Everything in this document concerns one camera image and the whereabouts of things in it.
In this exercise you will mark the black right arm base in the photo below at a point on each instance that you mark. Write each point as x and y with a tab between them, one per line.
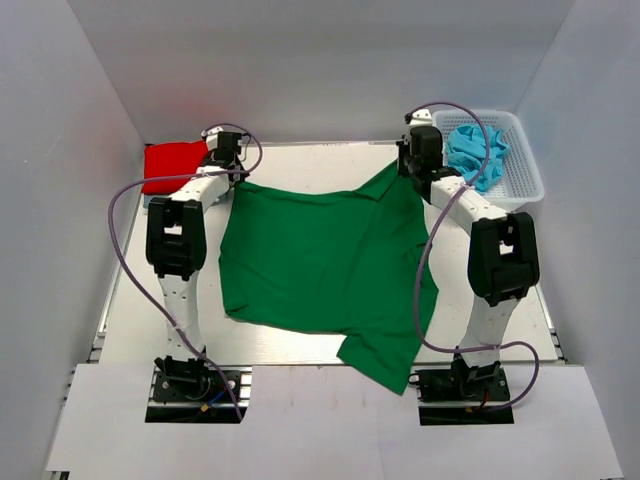
442	401

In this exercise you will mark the white perforated plastic basket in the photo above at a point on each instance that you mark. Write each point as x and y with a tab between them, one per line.
520	183

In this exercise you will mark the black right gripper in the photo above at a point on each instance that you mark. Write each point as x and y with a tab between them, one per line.
404	148

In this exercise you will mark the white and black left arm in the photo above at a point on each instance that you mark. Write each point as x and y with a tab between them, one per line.
176	248

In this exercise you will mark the crumpled cyan t-shirt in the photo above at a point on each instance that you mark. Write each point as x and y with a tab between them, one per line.
466	151

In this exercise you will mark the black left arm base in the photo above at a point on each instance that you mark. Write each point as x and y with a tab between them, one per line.
173	401

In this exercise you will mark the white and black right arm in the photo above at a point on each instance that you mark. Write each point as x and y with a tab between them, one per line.
502	262

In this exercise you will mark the folded light blue t-shirt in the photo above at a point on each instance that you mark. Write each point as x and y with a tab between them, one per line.
147	202

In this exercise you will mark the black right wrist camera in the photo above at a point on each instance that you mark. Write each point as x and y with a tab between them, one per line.
422	139

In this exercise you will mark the green t-shirt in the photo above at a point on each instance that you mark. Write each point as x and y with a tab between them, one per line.
346	263

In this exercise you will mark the folded red t-shirt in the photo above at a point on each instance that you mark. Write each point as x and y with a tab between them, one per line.
170	160

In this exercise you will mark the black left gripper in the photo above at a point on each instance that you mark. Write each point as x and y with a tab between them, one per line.
242	175

